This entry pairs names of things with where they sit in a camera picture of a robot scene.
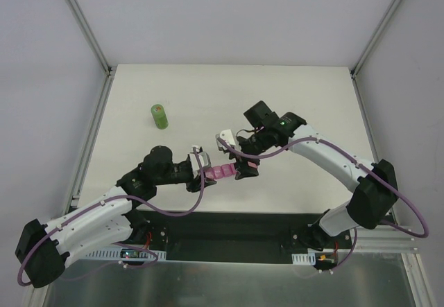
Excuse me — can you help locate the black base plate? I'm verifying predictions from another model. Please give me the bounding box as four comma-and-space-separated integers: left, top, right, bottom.
114, 211, 359, 263

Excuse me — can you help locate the pink weekly pill organizer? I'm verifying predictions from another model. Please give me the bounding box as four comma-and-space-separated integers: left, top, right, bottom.
204, 163, 237, 181

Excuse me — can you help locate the white cable duct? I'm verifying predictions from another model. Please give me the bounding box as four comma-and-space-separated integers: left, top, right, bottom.
84, 247, 167, 262
291, 252, 316, 266

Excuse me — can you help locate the left white cable duct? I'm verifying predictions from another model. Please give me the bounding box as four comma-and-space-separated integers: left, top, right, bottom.
84, 247, 167, 262

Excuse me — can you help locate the right aluminium frame post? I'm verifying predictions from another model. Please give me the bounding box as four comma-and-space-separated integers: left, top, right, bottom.
350, 0, 404, 80

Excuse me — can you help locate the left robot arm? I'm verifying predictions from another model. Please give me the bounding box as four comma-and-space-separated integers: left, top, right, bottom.
15, 146, 214, 288

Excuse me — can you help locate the aluminium frame post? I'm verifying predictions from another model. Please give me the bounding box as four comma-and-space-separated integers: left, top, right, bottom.
350, 0, 404, 80
65, 0, 112, 76

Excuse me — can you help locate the right white cable duct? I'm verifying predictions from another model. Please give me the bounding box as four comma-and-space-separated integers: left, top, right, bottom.
291, 252, 316, 266

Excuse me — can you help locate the green cylindrical bottle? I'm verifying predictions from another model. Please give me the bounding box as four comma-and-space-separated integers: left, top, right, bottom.
151, 104, 169, 130

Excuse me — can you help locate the left aluminium frame post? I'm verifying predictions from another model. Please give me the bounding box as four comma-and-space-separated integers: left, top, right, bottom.
65, 0, 112, 76

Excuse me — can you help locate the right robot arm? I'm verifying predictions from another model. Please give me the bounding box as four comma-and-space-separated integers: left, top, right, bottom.
216, 100, 398, 251

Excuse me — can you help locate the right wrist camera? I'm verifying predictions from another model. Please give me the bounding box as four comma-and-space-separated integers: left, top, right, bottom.
216, 129, 239, 153

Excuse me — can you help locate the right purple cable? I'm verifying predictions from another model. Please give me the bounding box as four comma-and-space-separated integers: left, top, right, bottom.
221, 137, 430, 277

